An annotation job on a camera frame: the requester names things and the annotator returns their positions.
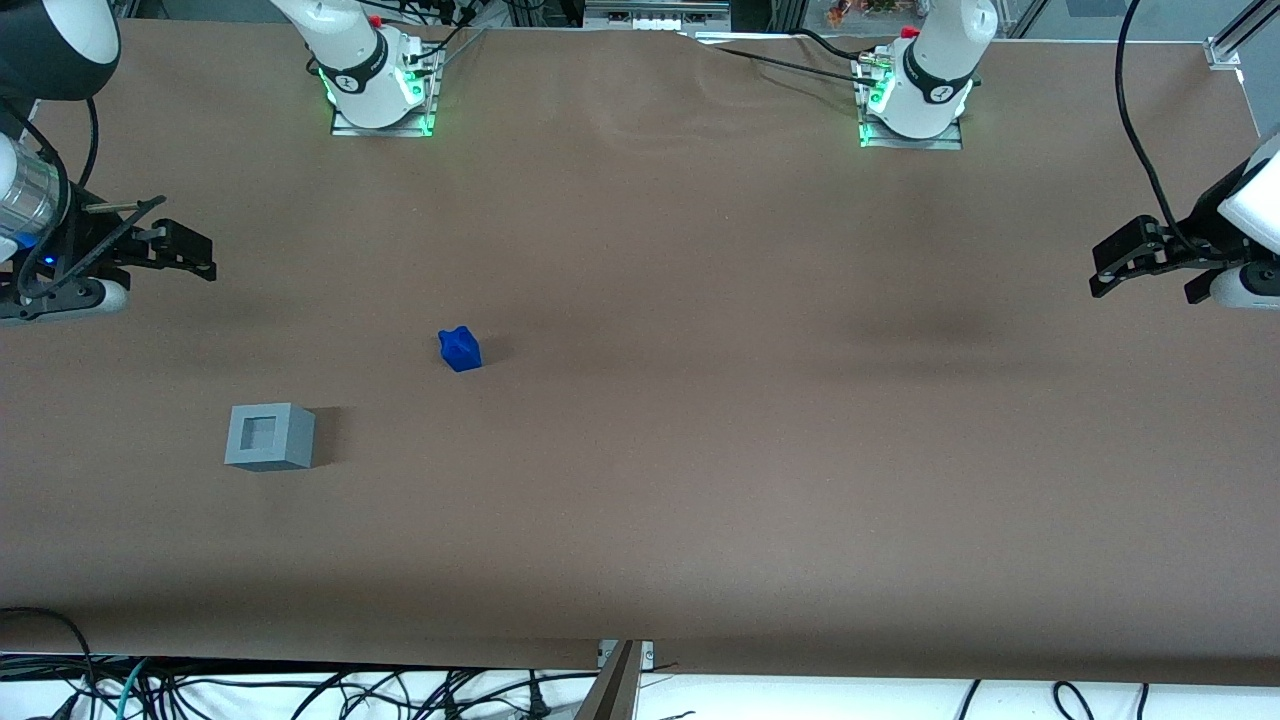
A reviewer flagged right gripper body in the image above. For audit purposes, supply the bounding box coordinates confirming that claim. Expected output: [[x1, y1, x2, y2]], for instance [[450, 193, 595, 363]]
[[0, 205, 141, 303]]

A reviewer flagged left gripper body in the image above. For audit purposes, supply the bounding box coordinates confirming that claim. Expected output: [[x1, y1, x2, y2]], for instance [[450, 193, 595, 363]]
[[1150, 215, 1253, 306]]

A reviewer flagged small blue plastic part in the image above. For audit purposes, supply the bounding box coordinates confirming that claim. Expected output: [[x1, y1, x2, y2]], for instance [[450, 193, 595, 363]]
[[438, 326, 483, 374]]

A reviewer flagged gray cube base with socket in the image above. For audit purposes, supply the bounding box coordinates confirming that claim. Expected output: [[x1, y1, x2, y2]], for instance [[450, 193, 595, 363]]
[[224, 403, 317, 473]]

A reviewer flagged brown table cover sheet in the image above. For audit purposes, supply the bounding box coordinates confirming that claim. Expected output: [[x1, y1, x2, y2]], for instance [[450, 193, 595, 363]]
[[0, 18, 1280, 689]]

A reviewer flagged gray box with white connectors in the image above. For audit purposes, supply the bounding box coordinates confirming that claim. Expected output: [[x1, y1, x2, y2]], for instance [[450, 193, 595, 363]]
[[584, 0, 733, 33]]

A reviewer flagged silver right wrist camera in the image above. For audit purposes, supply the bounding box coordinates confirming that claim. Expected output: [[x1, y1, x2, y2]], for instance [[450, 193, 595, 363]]
[[0, 278, 132, 324]]

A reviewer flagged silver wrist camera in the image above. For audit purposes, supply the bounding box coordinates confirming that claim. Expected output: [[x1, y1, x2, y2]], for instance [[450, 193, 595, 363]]
[[0, 278, 132, 324], [1208, 262, 1280, 311]]

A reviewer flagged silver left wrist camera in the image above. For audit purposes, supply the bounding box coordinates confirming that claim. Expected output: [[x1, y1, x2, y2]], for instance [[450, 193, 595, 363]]
[[1208, 262, 1280, 311]]

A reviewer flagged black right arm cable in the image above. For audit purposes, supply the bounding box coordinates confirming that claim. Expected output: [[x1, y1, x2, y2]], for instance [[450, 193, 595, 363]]
[[0, 95, 167, 301]]

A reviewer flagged black left arm hanging cable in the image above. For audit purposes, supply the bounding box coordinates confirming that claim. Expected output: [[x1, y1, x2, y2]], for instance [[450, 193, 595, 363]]
[[1114, 0, 1201, 251]]

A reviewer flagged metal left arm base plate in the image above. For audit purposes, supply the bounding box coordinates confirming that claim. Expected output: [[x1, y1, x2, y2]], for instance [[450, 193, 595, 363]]
[[856, 50, 965, 152]]

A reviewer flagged aluminium frame profile corner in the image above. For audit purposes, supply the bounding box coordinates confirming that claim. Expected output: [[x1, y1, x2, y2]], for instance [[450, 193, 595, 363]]
[[1204, 0, 1280, 71]]

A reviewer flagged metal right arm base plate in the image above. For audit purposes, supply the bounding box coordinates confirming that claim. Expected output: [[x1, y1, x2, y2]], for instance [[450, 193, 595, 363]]
[[331, 38, 441, 139]]

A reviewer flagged black looped floor cable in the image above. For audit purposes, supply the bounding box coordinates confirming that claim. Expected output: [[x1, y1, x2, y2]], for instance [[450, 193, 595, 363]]
[[0, 606, 99, 720]]

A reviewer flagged black cable across cover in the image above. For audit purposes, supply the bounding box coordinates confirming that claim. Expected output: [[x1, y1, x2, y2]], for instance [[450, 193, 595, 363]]
[[690, 28, 883, 85]]

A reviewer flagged teal floor cable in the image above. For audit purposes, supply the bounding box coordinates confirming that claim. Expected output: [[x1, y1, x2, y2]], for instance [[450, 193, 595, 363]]
[[112, 658, 153, 720]]

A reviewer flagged aluminium table edge bracket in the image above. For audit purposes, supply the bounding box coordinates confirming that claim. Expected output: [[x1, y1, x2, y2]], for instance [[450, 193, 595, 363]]
[[574, 639, 656, 720]]

